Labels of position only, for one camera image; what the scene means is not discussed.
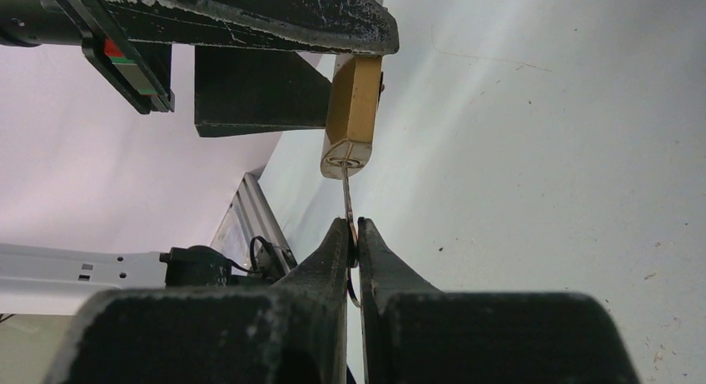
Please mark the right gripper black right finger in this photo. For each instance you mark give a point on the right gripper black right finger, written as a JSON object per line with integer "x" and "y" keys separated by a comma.
{"x": 416, "y": 333}

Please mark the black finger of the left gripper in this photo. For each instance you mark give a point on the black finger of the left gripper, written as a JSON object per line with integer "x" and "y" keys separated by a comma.
{"x": 358, "y": 27}
{"x": 241, "y": 91}

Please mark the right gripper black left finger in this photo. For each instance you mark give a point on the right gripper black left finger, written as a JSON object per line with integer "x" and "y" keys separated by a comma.
{"x": 293, "y": 331}

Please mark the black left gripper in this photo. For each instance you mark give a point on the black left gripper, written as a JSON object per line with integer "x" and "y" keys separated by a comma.
{"x": 140, "y": 72}

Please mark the large brass padlock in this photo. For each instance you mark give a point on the large brass padlock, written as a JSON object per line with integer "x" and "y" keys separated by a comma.
{"x": 350, "y": 120}

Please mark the silver key with ring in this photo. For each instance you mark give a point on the silver key with ring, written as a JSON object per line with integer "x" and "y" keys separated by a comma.
{"x": 353, "y": 237}

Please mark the aluminium frame rail left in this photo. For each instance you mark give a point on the aluminium frame rail left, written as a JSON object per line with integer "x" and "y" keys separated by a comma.
{"x": 250, "y": 235}

